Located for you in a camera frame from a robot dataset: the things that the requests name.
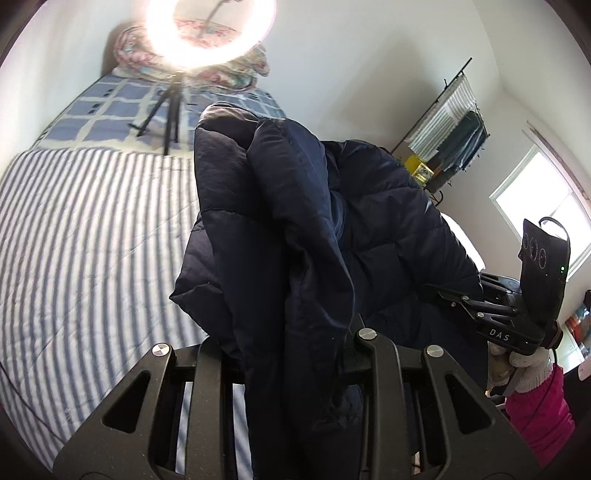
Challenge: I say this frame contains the navy quilted puffer jacket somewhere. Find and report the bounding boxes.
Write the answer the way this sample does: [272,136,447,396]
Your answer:
[170,103,487,479]

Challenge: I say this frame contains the right forearm pink sleeve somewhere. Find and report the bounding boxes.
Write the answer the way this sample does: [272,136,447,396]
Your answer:
[506,366,575,467]

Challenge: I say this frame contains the black clothes rack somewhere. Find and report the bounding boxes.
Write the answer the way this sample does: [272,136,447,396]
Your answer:
[391,68,490,206]

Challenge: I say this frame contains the dark hanging clothes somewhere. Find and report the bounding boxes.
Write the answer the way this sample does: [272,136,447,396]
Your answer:
[428,111,489,193]

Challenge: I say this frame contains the right hand white glove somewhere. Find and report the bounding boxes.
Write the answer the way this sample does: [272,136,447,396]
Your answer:
[487,342,553,394]

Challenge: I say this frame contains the black phone on gripper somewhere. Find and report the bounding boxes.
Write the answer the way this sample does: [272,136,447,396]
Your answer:
[518,217,571,328]

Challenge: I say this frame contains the window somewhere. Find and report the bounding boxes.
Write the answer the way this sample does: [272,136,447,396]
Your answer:
[490,124,590,278]

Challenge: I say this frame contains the yellow crate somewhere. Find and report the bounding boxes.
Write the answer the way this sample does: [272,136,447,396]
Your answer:
[404,154,434,186]

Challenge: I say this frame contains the blue white striped quilt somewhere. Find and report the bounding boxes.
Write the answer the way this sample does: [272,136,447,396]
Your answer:
[1,148,250,477]

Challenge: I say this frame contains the striped hanging towel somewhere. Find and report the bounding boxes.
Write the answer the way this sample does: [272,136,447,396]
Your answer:
[405,73,477,161]

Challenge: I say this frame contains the blue checked bed sheet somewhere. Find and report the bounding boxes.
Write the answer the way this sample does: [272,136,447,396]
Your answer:
[33,73,284,156]

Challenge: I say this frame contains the black light tripod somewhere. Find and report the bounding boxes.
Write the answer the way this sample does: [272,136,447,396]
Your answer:
[127,71,187,157]

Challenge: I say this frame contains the floral folded quilts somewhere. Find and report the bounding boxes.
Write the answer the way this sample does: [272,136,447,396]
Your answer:
[113,19,270,91]

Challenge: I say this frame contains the bright ring light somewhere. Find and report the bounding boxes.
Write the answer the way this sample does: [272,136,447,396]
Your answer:
[143,1,277,72]

